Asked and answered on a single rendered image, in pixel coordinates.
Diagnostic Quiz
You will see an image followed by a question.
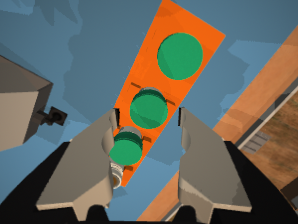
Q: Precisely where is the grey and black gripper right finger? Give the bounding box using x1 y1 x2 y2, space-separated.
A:
178 107 298 224

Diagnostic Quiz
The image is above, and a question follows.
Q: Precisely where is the beige key housing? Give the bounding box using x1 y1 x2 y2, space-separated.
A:
0 55 68 151

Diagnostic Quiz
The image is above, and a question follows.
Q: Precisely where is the grey table edge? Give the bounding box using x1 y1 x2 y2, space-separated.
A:
160 77 298 221

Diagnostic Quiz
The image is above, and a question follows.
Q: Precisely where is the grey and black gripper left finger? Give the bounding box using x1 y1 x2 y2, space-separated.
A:
0 108 120 224

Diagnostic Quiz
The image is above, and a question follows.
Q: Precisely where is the blue bench mat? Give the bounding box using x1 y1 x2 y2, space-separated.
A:
0 0 298 221

